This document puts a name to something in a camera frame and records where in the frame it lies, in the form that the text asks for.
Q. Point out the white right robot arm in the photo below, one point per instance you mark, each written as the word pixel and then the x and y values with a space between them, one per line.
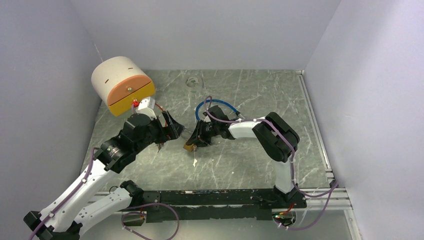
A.
pixel 277 138

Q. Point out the white cylinder with coloured lid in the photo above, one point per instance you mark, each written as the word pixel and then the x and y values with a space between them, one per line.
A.
pixel 119 82

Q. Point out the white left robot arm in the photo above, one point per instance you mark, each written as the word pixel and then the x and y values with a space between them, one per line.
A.
pixel 70 216

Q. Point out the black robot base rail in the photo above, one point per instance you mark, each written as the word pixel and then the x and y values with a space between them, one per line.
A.
pixel 260 204

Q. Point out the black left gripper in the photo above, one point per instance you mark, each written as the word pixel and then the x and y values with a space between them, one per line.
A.
pixel 173 132

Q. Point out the red cable padlock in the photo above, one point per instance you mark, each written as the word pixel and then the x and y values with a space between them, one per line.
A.
pixel 159 145

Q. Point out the brass padlock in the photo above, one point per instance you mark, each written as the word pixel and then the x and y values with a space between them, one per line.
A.
pixel 187 136

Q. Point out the blue cable lock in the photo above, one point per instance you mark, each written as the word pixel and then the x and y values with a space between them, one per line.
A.
pixel 219 103

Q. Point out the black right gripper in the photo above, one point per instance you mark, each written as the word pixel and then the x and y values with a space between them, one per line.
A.
pixel 198 135

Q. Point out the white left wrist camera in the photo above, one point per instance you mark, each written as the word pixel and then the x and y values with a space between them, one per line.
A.
pixel 144 106

